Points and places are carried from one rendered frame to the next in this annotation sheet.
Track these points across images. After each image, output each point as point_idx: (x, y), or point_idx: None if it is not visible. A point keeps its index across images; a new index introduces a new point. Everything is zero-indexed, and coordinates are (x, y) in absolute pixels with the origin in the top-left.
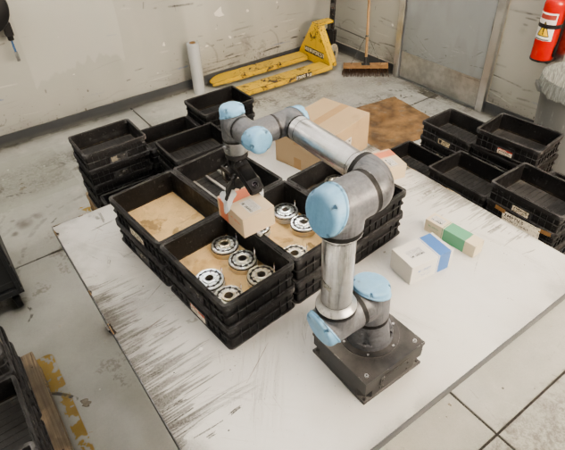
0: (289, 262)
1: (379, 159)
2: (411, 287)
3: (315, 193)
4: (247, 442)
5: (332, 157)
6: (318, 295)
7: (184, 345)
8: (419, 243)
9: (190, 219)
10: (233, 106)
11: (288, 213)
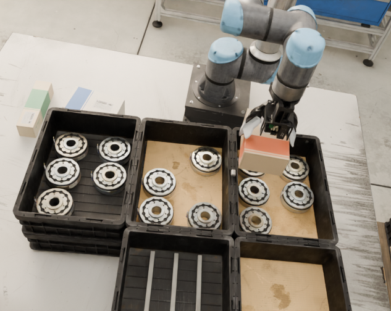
0: (237, 129)
1: None
2: (126, 112)
3: None
4: (323, 124)
5: None
6: (273, 58)
7: None
8: (86, 107)
9: (254, 309)
10: (309, 33)
11: (159, 203)
